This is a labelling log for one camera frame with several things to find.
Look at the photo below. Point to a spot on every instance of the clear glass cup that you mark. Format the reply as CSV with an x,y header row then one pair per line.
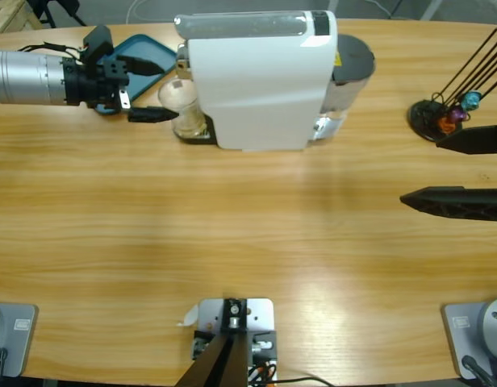
x,y
188,121

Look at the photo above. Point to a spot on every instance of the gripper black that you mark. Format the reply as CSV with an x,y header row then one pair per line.
x,y
111,76

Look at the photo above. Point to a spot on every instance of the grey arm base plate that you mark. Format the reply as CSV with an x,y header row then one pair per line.
x,y
458,338
18,338

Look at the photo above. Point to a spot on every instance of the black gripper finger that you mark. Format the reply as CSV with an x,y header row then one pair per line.
x,y
482,140
462,201

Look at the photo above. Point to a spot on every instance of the orange coffee capsule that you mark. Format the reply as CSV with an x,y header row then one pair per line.
x,y
447,126

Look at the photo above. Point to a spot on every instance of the white capsule coffee machine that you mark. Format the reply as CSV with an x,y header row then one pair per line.
x,y
252,88

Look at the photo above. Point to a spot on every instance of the black capsule holder with rods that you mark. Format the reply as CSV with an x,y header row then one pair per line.
x,y
424,119

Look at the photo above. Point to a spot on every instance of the black stand legs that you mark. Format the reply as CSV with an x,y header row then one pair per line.
x,y
67,5

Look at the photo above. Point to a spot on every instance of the blue coffee capsule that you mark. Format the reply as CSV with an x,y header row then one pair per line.
x,y
471,100

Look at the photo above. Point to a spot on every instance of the grey metal frame leg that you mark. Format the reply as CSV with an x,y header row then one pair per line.
x,y
432,8

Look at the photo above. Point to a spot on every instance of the purple coffee capsule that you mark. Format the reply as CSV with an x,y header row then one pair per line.
x,y
456,114

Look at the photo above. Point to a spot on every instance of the teal plastic tray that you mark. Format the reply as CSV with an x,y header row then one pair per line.
x,y
151,52

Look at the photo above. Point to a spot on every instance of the drip tray with metal grate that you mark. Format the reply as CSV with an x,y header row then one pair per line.
x,y
208,139

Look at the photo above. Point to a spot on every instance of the white paper tag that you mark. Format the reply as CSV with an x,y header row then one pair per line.
x,y
190,316

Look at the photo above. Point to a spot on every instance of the water tank with dark lid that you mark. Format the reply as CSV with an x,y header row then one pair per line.
x,y
353,56

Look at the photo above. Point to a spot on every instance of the white mount block dark post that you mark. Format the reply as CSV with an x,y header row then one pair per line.
x,y
256,314

